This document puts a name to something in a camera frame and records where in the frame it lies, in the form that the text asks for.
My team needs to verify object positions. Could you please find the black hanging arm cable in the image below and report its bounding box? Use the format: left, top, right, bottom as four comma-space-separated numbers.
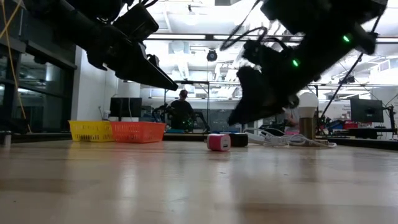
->
319, 51, 364, 119

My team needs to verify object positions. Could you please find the black charger cube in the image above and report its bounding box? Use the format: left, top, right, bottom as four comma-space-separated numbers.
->
229, 133, 249, 147

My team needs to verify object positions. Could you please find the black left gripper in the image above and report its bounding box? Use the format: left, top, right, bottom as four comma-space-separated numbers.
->
86, 26, 179, 92

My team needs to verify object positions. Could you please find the orange plastic basket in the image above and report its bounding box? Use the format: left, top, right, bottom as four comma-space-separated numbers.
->
109, 121, 167, 144

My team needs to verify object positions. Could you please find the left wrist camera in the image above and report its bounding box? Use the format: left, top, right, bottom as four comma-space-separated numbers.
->
112, 2, 160, 43

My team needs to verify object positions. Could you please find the black workstation frame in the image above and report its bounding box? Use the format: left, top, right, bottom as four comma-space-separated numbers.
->
167, 80, 211, 131

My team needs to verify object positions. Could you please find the white bulb lamp brass base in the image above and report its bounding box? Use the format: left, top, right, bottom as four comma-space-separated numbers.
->
297, 91, 320, 139

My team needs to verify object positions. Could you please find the black computer monitor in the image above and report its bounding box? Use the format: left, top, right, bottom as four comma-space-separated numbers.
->
109, 97, 143, 118
349, 98, 384, 123

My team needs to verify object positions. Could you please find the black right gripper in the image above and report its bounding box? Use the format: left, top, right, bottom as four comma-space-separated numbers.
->
228, 32, 357, 126

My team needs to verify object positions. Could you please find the person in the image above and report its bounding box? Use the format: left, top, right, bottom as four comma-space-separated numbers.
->
169, 89, 197, 131
284, 107, 300, 133

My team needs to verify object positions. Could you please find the yellow plastic basket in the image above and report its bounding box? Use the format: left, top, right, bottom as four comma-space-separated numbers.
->
68, 120, 114, 142

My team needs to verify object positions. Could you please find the pink charger cube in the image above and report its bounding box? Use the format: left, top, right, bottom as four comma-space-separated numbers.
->
206, 133, 231, 152

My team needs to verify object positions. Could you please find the small grey block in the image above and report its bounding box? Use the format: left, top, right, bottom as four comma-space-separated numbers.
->
0, 130, 12, 147

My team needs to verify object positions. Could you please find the yellow hanging cable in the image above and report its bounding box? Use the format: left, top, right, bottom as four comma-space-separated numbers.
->
0, 0, 32, 133

